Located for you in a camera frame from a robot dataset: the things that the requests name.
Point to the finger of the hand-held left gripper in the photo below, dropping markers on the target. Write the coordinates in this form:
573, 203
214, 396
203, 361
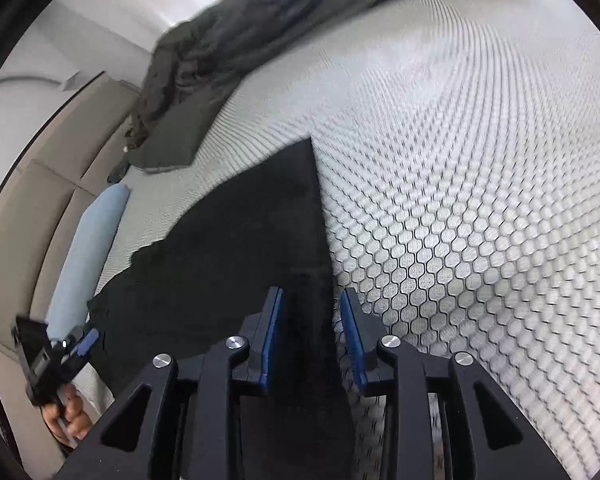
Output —
90, 342

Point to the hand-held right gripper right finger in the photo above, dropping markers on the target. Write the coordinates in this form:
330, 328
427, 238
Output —
352, 340

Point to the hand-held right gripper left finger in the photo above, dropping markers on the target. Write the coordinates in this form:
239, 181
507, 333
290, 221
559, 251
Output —
275, 340

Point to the black pants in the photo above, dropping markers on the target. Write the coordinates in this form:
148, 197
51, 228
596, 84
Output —
260, 220

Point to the person's left hand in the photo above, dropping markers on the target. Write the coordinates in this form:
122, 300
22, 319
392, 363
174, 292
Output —
70, 420

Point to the light blue bolster pillow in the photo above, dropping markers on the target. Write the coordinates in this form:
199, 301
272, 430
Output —
87, 260

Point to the beige padded headboard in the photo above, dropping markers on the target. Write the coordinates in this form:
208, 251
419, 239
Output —
40, 220

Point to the white hexagon-patterned mattress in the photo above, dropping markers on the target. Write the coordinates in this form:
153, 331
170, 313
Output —
455, 160

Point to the dark grey pillow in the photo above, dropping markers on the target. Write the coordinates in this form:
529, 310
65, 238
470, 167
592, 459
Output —
185, 135

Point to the dark grey duvet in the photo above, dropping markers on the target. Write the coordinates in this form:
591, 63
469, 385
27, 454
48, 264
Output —
280, 15

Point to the white wall plate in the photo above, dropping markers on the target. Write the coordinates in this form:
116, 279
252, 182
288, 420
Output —
72, 81

